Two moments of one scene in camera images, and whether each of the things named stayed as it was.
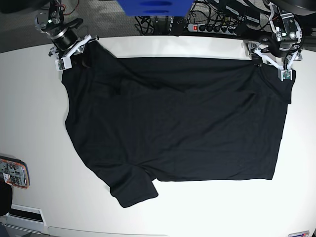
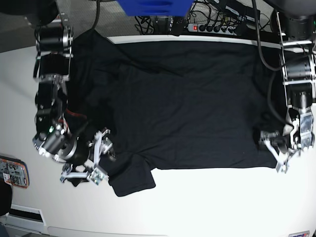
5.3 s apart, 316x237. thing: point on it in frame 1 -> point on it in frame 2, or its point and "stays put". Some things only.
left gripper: (63, 38) -> (78, 150)
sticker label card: (301, 234) stays put
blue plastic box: (156, 8) stays put
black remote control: (177, 24) stays put
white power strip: (213, 28) stays put
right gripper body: (278, 47) -> (274, 137)
